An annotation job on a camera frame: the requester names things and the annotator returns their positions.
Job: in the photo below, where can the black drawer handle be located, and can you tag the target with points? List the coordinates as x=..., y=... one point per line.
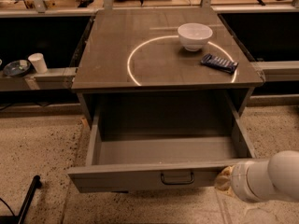
x=177, y=178

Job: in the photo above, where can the white paper cup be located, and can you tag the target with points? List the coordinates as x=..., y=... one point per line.
x=38, y=62

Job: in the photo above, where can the grey top drawer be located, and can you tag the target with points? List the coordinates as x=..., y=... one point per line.
x=137, y=136

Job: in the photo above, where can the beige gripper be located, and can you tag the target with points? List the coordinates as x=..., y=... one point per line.
x=239, y=179

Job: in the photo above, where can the blue snack packet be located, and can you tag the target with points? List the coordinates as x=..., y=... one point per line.
x=219, y=63

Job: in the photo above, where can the grey cabinet with glossy top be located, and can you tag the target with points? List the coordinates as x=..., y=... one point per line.
x=138, y=50

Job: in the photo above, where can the dark round plate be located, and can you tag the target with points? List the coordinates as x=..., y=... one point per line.
x=17, y=68

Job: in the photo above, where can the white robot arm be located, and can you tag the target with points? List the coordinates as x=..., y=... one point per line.
x=260, y=181

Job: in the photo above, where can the black stand leg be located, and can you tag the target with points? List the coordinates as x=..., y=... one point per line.
x=19, y=219

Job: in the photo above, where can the white ceramic bowl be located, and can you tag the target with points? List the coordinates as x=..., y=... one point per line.
x=193, y=36

